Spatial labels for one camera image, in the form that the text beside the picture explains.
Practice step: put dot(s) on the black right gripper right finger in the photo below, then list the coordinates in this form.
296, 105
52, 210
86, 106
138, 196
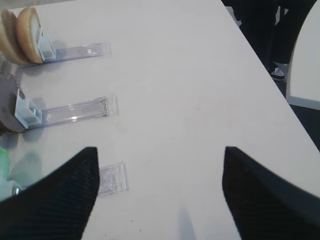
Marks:
265, 206

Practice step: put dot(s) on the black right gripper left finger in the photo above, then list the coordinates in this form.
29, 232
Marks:
58, 206

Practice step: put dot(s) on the bun half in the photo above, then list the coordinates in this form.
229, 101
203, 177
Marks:
9, 45
28, 33

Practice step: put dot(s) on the green lettuce leaf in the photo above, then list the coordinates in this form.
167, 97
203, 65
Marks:
5, 163

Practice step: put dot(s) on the brown meat patty outer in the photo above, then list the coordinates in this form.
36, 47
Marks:
8, 97

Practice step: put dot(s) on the white neighbouring table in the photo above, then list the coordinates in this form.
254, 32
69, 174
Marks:
303, 82

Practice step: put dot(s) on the person legs dark trousers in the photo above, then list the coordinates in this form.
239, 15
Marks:
271, 27

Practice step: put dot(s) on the clear rail lettuce pusher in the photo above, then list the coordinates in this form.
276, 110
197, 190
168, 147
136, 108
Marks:
113, 179

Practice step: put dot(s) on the clear rail patty pusher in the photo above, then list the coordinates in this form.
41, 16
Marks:
32, 117

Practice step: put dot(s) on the clear rail right bun pusher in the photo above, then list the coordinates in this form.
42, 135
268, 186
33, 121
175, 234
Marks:
50, 54

